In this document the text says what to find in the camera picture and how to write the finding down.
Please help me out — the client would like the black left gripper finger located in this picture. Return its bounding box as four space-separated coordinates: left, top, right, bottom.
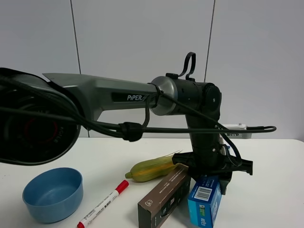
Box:
218 172 232 195

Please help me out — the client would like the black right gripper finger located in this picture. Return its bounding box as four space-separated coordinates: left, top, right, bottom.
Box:
189 167 201 182

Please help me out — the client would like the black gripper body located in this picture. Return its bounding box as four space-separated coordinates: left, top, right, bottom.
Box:
172 133 253 176

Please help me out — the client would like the blue green toothpaste box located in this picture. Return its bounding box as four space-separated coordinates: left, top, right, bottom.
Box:
188 176 222 228

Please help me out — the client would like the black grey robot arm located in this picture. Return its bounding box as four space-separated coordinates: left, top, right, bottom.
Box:
0 67 253 191

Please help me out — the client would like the yellow green toy corn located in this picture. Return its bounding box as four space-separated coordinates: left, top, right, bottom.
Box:
125 150 182 182

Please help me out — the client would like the brown dark green box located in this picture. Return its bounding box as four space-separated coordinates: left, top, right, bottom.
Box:
137 165 191 228

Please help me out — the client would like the red white marker pen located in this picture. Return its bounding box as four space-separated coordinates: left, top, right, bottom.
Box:
76 180 129 228

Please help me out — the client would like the blue plastic bowl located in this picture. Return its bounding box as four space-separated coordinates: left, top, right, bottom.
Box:
22 167 84 224

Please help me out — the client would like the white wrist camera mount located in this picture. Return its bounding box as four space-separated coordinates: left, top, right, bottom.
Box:
219 123 253 157

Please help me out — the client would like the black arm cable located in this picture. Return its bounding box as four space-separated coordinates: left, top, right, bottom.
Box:
0 52 277 167

